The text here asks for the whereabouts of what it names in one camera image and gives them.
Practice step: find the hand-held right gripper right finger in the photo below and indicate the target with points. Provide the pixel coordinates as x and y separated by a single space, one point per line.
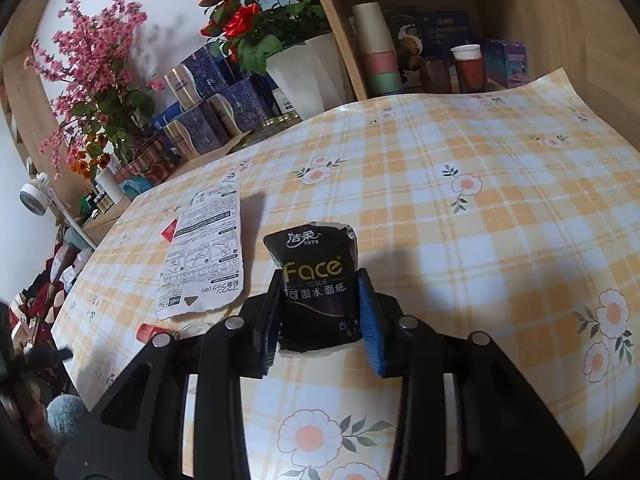
374 331

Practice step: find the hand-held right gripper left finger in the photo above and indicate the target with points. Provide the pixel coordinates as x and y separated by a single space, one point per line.
267 327

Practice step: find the black tissue pack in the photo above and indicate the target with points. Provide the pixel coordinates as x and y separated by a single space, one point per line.
315 280

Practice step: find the white printed packaging card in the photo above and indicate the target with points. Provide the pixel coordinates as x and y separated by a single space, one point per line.
205 250

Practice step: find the small red packet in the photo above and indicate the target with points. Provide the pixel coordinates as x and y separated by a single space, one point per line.
171 230

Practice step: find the teal round container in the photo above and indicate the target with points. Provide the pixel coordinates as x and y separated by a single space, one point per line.
136 187

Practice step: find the gold foil packet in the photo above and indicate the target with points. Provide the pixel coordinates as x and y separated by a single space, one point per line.
270 130

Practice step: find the blue patterned tin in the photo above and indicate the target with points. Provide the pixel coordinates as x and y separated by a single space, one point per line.
207 75
192 132
242 107

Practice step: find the white vase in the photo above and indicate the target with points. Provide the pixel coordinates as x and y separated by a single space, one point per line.
107 187

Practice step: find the grey fluffy cloth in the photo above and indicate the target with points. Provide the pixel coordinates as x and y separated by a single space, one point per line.
67 416

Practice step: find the pile of mixed clothes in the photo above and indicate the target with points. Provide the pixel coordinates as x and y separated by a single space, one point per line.
50 290

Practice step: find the white and blue carton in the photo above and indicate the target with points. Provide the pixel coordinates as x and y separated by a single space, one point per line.
287 105

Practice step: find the flat blue box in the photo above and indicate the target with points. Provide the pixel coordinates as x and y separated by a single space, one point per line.
165 116

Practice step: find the orange flowers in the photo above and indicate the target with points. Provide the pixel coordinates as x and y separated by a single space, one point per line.
90 166

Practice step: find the white flower pot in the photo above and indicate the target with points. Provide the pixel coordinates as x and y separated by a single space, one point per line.
310 76

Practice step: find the brown cup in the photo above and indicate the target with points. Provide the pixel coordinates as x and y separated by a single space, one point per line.
435 77

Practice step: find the small white fan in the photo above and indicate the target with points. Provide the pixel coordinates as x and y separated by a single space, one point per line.
35 197

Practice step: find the red cup with white rim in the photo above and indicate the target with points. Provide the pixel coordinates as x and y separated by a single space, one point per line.
470 72

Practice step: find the stack of pastel paper cups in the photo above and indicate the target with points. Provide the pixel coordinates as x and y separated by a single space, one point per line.
377 50

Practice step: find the dark book with moon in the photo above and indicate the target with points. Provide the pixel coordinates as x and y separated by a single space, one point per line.
402 35

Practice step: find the purple blue box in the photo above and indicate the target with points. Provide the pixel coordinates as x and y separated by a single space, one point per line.
507 62

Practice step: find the red rose plant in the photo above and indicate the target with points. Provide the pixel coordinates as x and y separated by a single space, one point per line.
247 20

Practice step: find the dark blue book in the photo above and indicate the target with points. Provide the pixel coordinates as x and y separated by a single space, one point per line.
445 30

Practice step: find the pink blossom branches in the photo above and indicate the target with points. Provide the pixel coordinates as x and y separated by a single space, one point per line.
85 60

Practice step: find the wooden shelf unit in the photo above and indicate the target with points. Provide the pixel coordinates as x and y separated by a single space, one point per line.
560 10

